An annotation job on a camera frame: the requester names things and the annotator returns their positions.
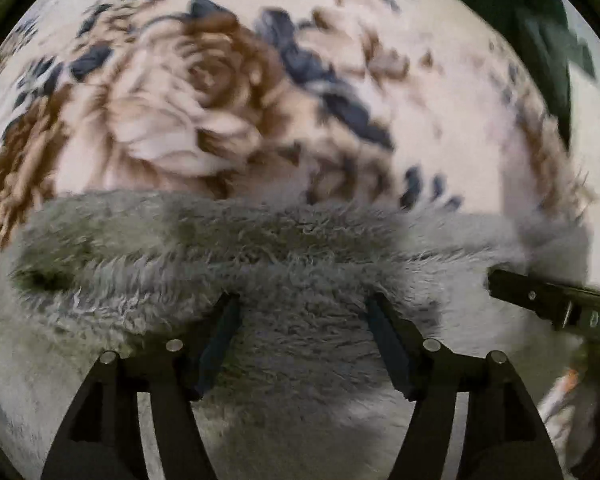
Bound dark green cloth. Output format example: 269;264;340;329
400;0;597;133

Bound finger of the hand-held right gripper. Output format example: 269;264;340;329
487;268;577;332

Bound floral printed blanket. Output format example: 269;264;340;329
0;0;597;271

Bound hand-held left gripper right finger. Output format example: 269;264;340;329
366;292;565;480

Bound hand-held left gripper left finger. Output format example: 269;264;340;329
40;292;242;480

